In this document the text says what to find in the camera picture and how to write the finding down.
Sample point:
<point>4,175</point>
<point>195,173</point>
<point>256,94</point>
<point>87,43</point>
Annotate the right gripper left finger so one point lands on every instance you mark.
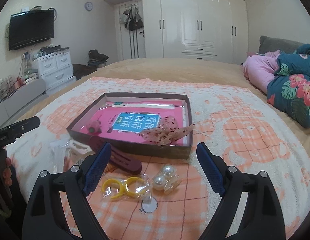
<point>45,218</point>

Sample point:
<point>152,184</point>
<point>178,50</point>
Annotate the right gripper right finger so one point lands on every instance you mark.
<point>262,217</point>

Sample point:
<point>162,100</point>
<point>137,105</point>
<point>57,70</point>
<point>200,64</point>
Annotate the maroon hair clip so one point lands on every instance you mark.
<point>118,158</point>

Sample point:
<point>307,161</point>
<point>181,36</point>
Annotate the pearl hair clip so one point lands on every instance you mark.
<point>166,180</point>

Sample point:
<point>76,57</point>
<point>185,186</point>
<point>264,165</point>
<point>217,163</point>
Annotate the left hand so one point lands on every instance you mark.
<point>7,173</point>

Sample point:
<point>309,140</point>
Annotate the grey bench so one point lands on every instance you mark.
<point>12,108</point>

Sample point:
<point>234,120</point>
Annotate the clear plastic bag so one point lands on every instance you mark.
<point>60,158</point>

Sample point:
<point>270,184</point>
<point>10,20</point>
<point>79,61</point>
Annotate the beige claw hair clip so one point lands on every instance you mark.
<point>79,148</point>

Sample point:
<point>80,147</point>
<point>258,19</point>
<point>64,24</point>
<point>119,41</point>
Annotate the white drawer cabinet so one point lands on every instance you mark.
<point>56,70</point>

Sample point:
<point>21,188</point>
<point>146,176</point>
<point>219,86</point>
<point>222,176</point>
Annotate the yellow rings in bag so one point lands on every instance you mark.
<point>126,187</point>

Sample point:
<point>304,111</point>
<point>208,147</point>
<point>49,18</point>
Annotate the orange plaid towel blanket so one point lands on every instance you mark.
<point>232,121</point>

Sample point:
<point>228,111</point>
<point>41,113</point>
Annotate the pink children's book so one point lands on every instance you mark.
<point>124,120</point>

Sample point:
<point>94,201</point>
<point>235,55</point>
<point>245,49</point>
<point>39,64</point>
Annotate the pile of dark clothes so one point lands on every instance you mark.
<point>95,61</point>

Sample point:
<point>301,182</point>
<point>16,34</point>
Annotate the pink speckled scrunchie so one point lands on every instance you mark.
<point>167,132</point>

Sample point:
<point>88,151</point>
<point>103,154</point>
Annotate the blue floral quilt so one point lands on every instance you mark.
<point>289,91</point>

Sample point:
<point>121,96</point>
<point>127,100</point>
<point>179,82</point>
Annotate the brown shallow cardboard tray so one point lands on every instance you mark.
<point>178,150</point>

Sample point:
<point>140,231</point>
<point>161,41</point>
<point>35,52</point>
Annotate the tan bed cover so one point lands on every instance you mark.
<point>172,70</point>

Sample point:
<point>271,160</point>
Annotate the pink folded quilt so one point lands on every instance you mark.
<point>260,69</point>

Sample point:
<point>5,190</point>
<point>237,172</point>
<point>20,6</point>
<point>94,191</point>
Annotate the white door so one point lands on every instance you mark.
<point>130,44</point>

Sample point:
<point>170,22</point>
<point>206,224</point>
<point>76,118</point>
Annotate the bags hanging on door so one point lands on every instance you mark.
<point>131,19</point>

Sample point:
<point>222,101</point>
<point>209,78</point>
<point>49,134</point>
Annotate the grey headboard cushion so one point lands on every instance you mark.
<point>267,44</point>

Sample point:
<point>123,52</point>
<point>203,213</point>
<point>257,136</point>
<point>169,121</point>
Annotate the white glossy wardrobe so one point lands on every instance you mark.
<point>215,30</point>

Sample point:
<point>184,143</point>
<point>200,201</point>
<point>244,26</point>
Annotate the wall-mounted black television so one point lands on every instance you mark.
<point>32,27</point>

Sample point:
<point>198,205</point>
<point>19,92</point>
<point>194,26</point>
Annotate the purple wall clock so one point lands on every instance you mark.
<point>88,6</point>

